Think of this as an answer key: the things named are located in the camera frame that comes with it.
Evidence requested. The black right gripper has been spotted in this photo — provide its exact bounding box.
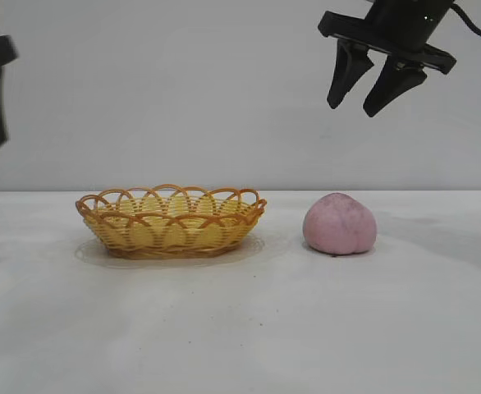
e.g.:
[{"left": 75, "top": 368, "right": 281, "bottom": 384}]
[{"left": 317, "top": 0, "right": 458, "bottom": 119}]

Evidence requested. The pink peach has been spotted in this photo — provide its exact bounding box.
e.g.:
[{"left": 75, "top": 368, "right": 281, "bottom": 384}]
[{"left": 302, "top": 192, "right": 378, "bottom": 256}]

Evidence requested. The yellow woven wicker basket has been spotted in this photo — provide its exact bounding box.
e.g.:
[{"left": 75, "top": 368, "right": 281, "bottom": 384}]
[{"left": 75, "top": 184, "right": 268, "bottom": 261}]

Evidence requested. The black cable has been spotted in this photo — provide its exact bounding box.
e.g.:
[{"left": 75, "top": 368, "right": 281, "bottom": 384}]
[{"left": 449, "top": 0, "right": 481, "bottom": 41}]

